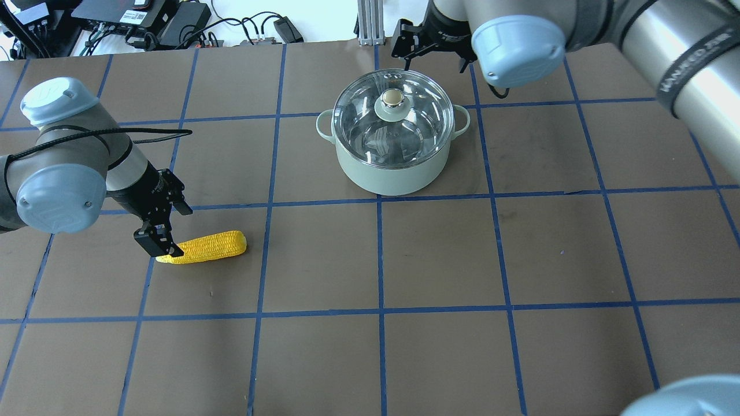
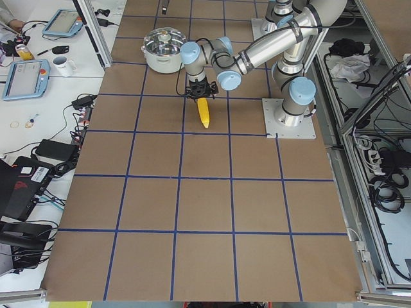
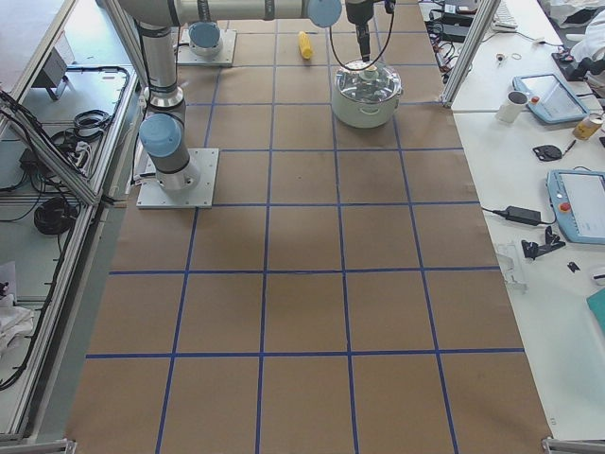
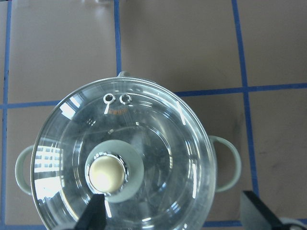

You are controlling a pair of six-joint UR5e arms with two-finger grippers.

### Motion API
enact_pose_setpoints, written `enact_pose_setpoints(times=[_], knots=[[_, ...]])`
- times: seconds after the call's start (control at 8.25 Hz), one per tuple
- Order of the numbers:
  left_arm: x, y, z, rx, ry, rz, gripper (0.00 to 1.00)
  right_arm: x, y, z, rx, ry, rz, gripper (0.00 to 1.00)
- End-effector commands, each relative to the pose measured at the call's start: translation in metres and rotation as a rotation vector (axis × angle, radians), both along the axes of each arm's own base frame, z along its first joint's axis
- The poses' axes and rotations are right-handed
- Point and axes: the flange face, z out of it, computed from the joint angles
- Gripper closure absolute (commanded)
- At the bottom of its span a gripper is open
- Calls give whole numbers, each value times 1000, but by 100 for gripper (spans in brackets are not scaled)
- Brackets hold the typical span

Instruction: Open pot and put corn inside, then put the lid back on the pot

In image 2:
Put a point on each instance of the yellow corn cob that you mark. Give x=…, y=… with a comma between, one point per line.
x=203, y=111

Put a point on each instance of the black pen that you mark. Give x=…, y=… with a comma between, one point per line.
x=43, y=52

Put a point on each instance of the blue teach pendant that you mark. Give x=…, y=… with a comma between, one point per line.
x=26, y=79
x=65, y=23

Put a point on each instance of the blue teach pendant far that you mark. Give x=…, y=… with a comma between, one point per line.
x=65, y=23

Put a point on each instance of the white mug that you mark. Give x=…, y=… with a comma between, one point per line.
x=64, y=66

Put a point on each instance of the white crumpled cloth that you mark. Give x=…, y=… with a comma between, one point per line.
x=351, y=68

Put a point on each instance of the blue teach pendant near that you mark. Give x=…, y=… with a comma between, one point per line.
x=26, y=79

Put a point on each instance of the black cloth bundle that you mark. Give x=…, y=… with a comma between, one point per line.
x=347, y=47

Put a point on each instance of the black docking device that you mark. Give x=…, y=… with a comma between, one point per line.
x=25, y=245

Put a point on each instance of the glass pot lid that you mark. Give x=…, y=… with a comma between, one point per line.
x=164, y=41

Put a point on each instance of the black laptop with red logo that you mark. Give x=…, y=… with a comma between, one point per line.
x=21, y=185

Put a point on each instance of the white pot with steel rim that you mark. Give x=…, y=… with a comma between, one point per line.
x=163, y=64

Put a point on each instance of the black power brick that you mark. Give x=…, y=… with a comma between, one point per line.
x=57, y=150

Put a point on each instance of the black power adapter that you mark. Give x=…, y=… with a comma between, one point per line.
x=83, y=102

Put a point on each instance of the aluminium frame post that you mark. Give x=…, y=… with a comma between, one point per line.
x=89, y=19

